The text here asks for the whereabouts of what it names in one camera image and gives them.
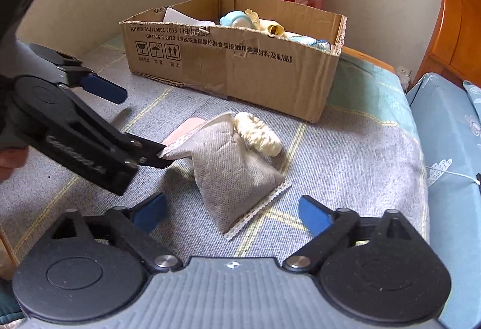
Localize grey fabric sachet pouch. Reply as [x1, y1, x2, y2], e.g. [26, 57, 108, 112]
[159, 112, 291, 240]

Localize white sock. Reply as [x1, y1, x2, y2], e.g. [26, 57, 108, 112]
[163, 7, 216, 26]

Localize cream scrunchie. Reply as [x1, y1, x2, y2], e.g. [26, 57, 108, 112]
[233, 112, 283, 157]

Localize cream yellow cloth bag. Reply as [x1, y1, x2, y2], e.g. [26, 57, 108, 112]
[245, 9, 285, 38]

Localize left hand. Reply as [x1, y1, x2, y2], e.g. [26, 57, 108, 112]
[0, 148, 29, 182]

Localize cardboard box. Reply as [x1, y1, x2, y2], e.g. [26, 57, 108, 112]
[120, 0, 347, 123]

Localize blue white round toy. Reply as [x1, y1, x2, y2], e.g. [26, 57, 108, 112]
[219, 11, 254, 29]

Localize blue floral bed sheet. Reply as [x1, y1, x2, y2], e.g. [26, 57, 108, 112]
[407, 74, 480, 328]

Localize blue patterned sachet with tassel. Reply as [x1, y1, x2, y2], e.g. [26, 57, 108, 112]
[287, 34, 331, 52]

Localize wooden headboard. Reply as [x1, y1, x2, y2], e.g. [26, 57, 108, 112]
[412, 0, 481, 87]

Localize white charging cable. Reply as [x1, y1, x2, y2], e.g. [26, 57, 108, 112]
[425, 164, 481, 186]

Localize white wall charger plug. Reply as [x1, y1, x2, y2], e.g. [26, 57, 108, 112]
[395, 66, 410, 92]

